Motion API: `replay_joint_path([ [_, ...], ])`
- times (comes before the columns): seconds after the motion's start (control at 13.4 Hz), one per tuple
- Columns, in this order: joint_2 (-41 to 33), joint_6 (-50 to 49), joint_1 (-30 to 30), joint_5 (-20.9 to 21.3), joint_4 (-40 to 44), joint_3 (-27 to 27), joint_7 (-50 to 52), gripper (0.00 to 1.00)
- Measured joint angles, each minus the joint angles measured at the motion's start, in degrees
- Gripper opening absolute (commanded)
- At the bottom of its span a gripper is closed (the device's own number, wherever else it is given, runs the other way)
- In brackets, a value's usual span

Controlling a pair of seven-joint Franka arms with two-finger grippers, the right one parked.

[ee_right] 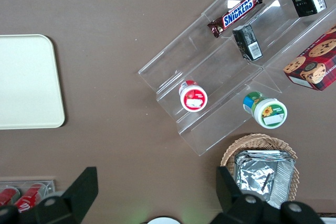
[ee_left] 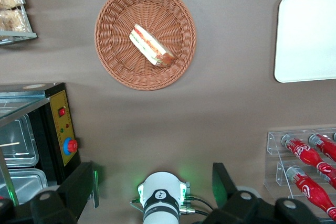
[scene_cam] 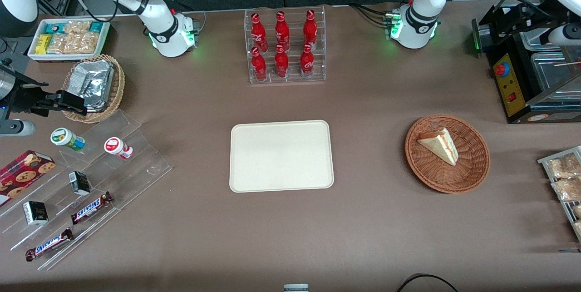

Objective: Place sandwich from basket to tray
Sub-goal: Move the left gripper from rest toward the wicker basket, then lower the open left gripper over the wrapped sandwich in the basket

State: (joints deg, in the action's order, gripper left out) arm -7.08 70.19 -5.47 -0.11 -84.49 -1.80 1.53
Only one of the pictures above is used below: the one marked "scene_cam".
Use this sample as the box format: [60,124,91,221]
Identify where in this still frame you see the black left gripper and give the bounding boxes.
[494,3,566,41]

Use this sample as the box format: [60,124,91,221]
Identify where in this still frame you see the Snickers chocolate bar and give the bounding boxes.
[71,191,113,225]
[25,228,74,262]

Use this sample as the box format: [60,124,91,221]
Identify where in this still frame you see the clear bag of crackers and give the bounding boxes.
[63,20,92,35]
[47,32,101,54]

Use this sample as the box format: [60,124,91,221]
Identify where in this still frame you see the clear acrylic stepped shelf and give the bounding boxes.
[0,109,173,271]

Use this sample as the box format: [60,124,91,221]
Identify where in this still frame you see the black cable loop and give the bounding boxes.
[396,273,459,292]

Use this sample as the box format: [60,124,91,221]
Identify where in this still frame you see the light tan wicker basket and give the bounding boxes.
[62,54,126,124]

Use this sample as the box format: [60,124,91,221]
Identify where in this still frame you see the black machine with yellow panel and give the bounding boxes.
[471,0,581,124]

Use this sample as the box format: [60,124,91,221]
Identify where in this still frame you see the steel pan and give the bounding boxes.
[517,29,563,53]
[530,51,581,94]

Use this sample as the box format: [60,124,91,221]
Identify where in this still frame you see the brown round wicker basket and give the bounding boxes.
[405,114,491,194]

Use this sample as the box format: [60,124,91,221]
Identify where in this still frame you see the red lid white cup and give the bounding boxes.
[104,137,134,160]

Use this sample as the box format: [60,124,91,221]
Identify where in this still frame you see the gray snack tray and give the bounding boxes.
[537,146,581,243]

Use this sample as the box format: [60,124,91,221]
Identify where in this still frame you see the beige rectangular tray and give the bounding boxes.
[229,120,335,193]

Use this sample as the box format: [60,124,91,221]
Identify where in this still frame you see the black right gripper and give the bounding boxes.
[0,58,88,118]

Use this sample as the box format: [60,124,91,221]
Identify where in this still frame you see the clear acrylic bottle rack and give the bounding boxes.
[244,6,326,84]

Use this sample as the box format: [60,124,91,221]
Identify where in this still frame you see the triangular sandwich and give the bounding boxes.
[417,127,459,166]

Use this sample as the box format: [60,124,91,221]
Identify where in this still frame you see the silver foil pouch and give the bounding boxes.
[67,60,114,112]

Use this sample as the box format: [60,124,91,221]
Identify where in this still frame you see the black base cables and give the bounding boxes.
[349,2,392,27]

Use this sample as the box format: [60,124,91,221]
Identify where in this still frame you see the white rectangular snack box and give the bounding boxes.
[27,18,111,62]

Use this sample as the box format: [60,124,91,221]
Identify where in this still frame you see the yellow snack pack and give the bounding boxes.
[35,34,52,55]

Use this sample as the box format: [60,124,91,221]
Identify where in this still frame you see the red cola bottle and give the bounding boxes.
[251,47,267,82]
[274,45,290,79]
[275,11,291,52]
[251,13,268,53]
[300,44,315,79]
[303,10,318,50]

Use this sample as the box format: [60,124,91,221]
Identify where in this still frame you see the red cookie box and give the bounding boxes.
[0,150,56,208]

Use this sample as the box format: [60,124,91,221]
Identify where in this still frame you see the small black carton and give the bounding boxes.
[23,201,49,226]
[69,171,92,196]

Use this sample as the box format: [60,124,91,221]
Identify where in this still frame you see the green lid white cup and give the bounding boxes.
[50,128,86,152]

